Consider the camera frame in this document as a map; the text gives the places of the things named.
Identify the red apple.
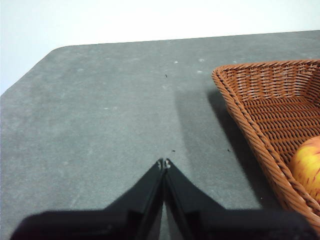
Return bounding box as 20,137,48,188
289,136,320,203

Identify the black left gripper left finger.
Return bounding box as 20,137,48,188
9,158,165,240

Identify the brown wicker basket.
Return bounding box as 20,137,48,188
211,59,320,230

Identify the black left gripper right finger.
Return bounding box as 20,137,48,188
163,158,320,240

